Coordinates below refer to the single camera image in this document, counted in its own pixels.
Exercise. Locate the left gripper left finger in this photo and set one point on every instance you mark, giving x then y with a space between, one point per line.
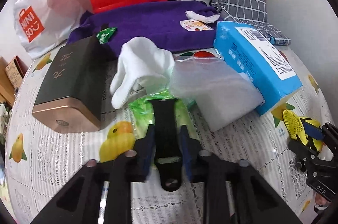
144 148

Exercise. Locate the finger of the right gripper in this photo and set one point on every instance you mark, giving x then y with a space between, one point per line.
304 153
327 133

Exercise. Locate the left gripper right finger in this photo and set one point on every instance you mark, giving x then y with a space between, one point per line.
190 149

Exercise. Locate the yellow black pouch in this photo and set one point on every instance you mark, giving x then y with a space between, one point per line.
297 132

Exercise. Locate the white foam block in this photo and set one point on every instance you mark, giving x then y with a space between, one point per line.
222 95

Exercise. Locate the white glove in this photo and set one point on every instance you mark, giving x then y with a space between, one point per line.
141 64

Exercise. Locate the dark green gold box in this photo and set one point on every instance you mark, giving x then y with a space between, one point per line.
70 96

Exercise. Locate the blue tissue pack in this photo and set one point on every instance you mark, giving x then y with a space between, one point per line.
247 51

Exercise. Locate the green tissue packet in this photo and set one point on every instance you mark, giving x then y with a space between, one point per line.
160 106

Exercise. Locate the clear plastic bag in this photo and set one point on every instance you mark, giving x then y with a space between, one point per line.
196 22

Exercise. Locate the right hand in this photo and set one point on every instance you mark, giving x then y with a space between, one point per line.
320 203

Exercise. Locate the fruit print tablecloth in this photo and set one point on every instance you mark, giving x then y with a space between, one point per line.
52 158

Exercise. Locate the green sachet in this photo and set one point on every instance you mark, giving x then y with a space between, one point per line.
104 35

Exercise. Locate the purple towel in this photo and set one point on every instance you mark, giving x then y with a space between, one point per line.
157 21

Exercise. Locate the wooden side table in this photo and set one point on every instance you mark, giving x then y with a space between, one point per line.
6 88

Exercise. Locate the patterned small box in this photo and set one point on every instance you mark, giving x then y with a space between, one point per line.
15 70

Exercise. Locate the white Miniso plastic bag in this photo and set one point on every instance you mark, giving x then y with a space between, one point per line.
41 25

